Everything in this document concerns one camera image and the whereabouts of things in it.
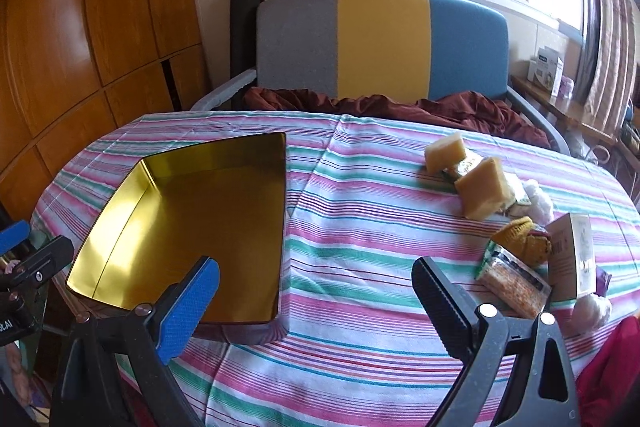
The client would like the small yellow sponge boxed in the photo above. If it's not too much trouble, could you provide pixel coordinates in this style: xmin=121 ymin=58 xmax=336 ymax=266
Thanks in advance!
xmin=424 ymin=132 xmax=468 ymax=175

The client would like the dark red blanket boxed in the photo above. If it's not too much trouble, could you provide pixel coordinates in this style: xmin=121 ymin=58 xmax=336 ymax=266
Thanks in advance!
xmin=242 ymin=87 xmax=551 ymax=148

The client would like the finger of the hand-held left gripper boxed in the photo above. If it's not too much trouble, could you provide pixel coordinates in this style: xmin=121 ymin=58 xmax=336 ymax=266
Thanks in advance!
xmin=0 ymin=221 xmax=31 ymax=255
xmin=0 ymin=235 xmax=75 ymax=293

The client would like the white plastic-wrapped lump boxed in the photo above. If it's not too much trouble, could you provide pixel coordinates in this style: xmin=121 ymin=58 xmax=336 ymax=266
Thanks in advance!
xmin=570 ymin=294 xmax=613 ymax=335

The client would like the wooden side shelf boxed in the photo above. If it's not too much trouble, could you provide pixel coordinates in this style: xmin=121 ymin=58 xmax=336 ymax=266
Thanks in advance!
xmin=510 ymin=74 xmax=640 ymax=188

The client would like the white knitted sock roll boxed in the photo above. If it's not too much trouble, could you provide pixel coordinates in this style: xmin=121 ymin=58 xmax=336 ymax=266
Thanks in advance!
xmin=520 ymin=179 xmax=555 ymax=225

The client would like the grey yellow blue chair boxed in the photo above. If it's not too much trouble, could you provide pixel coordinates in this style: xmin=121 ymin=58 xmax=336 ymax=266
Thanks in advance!
xmin=190 ymin=0 xmax=571 ymax=155

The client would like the large yellow sponge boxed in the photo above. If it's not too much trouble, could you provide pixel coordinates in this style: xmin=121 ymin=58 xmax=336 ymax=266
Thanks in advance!
xmin=454 ymin=156 xmax=516 ymax=220

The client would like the white box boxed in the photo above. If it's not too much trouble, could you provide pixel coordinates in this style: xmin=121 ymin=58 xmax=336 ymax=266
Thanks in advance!
xmin=527 ymin=47 xmax=563 ymax=95

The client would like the purple candy packet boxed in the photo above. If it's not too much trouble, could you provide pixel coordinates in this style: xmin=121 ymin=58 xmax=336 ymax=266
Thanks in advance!
xmin=595 ymin=267 xmax=613 ymax=298

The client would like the cracker packet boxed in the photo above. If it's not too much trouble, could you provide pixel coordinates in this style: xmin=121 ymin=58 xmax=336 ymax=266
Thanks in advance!
xmin=440 ymin=157 xmax=533 ymax=212

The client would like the striped tablecloth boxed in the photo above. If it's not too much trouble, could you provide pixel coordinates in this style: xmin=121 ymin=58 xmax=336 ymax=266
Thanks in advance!
xmin=30 ymin=109 xmax=640 ymax=427

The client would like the white carton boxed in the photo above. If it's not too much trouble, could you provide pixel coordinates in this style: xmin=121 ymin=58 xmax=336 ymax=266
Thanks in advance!
xmin=545 ymin=213 xmax=598 ymax=300

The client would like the wooden wardrobe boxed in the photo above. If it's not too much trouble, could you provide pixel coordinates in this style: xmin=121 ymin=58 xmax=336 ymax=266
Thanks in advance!
xmin=0 ymin=0 xmax=211 ymax=228

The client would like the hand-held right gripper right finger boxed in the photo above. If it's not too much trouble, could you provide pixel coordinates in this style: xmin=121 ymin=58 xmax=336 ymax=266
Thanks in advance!
xmin=411 ymin=257 xmax=581 ymax=427

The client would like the patterned beige curtain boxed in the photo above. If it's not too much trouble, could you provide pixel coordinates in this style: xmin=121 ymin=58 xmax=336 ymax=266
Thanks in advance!
xmin=575 ymin=0 xmax=640 ymax=132

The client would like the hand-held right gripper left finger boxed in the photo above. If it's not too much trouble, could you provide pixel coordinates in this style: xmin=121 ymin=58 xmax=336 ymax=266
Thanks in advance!
xmin=50 ymin=255 xmax=221 ymax=427

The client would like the gold tin box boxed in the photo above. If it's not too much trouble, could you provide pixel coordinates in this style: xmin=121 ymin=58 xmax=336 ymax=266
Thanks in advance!
xmin=65 ymin=132 xmax=288 ymax=345

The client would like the red clothing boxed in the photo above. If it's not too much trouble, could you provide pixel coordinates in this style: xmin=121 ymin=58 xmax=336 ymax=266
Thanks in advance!
xmin=575 ymin=317 xmax=640 ymax=427

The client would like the black rolled mat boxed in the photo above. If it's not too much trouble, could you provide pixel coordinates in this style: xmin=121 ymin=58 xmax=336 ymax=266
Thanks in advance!
xmin=229 ymin=0 xmax=263 ymax=80

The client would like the clear spice jar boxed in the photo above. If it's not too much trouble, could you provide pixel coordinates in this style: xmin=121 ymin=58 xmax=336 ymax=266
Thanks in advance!
xmin=474 ymin=242 xmax=553 ymax=320

